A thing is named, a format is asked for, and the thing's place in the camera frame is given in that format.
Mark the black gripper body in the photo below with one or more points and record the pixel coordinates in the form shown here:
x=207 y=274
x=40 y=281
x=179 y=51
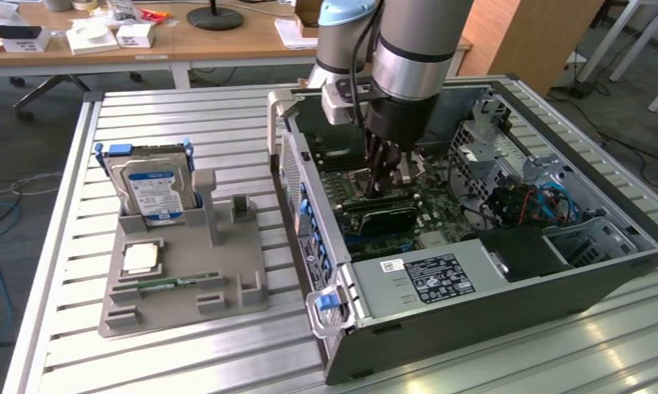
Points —
x=399 y=119

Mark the black Nvidia graphics card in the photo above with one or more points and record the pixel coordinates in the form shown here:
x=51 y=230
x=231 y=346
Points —
x=388 y=221

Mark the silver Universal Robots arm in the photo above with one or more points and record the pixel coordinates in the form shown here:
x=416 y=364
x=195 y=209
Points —
x=415 y=41

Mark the metal socket cover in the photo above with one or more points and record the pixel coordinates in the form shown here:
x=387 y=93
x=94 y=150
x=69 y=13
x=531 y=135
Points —
x=419 y=166

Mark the CPU socket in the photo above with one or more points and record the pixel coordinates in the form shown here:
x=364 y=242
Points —
x=356 y=184

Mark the black labelled RAM stick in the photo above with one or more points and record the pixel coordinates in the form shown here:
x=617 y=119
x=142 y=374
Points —
x=399 y=202

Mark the green motherboard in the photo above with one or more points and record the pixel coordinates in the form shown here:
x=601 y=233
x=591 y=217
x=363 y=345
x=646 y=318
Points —
x=438 y=205

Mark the perforated metal disk bay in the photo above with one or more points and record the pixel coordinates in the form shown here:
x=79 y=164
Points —
x=482 y=164

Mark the silver chipset heatsink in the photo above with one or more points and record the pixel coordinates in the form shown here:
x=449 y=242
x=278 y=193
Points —
x=431 y=239

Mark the blue card retainer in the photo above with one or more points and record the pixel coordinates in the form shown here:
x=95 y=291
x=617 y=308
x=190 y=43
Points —
x=320 y=256

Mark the white paper stack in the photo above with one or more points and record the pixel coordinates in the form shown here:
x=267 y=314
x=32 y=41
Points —
x=292 y=35

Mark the grey power supply unit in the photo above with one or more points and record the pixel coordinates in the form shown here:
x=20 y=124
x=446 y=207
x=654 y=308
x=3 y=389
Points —
x=383 y=295

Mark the brown cardboard box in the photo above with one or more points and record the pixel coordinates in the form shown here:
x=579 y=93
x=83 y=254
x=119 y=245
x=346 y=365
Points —
x=306 y=12

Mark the black box on floor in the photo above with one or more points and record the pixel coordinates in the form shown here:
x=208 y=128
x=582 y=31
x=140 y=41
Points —
x=581 y=89

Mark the blue case latch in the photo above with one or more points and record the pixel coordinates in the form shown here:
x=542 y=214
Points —
x=328 y=303

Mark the wooden desk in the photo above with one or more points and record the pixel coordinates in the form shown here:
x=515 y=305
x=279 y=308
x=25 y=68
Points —
x=224 y=45

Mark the slanted metal disk bay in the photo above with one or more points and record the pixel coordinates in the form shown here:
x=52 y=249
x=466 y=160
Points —
x=597 y=242

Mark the grey printed parts rack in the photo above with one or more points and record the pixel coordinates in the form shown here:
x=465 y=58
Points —
x=196 y=254

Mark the open black PC case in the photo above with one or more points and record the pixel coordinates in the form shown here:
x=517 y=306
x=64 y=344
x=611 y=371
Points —
x=470 y=328

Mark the black round lamp base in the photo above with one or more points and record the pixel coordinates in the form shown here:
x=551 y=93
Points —
x=215 y=19

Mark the green RAM stick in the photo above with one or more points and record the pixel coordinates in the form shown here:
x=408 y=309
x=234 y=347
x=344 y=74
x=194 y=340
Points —
x=180 y=281

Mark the silver CPU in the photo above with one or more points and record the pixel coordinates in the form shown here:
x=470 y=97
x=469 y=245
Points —
x=142 y=257

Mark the red packet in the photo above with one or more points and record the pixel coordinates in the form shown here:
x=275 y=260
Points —
x=154 y=15

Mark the small white box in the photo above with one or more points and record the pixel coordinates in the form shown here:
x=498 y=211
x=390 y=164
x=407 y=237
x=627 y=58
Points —
x=134 y=38

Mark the clear plastic parts bag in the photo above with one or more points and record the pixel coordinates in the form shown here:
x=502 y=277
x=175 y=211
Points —
x=123 y=10

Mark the white box with round part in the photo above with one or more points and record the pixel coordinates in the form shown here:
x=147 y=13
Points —
x=90 y=43

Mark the black chair base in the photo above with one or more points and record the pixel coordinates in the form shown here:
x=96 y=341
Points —
x=44 y=91

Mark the grey cup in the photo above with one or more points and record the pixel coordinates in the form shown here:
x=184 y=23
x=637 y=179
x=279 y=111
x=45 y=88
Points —
x=57 y=5

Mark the white box with black lid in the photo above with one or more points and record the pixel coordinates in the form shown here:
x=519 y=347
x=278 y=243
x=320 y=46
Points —
x=24 y=44

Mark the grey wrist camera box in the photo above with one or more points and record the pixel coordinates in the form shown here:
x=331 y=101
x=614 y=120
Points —
x=336 y=106

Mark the white desk frame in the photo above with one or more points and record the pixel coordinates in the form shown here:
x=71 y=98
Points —
x=590 y=70

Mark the hard disk with blue bracket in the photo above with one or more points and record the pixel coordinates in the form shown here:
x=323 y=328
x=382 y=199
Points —
x=154 y=189

